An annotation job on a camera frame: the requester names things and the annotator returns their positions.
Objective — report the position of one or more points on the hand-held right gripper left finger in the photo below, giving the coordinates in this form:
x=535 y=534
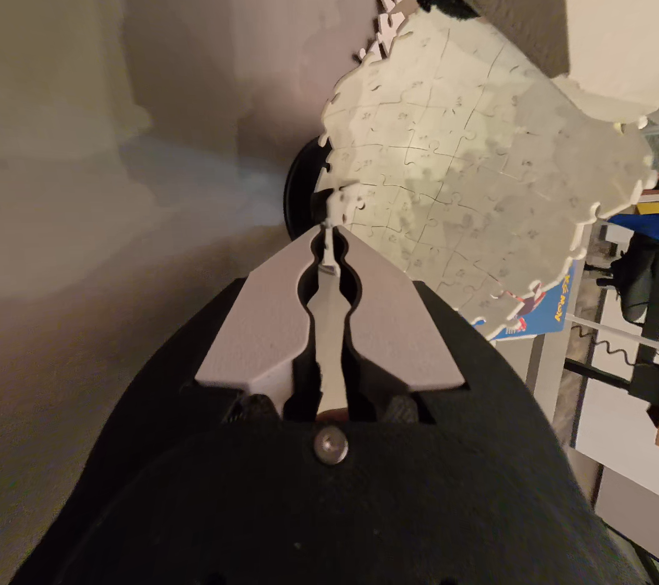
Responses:
x=257 y=327

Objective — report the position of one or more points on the blue puzzle box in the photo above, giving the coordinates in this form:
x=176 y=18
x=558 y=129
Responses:
x=548 y=312

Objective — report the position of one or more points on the black ball stand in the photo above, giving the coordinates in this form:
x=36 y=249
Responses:
x=297 y=194

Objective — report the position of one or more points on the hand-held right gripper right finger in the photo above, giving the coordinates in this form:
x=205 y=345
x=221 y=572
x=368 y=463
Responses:
x=406 y=333

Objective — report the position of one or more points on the white puzzle piece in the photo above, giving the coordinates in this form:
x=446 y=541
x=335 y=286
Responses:
x=329 y=214

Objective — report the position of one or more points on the partly built puzzle ball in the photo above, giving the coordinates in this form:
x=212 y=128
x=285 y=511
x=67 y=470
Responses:
x=463 y=158

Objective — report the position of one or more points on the black office chair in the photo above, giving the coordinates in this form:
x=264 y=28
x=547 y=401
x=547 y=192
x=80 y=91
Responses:
x=638 y=276

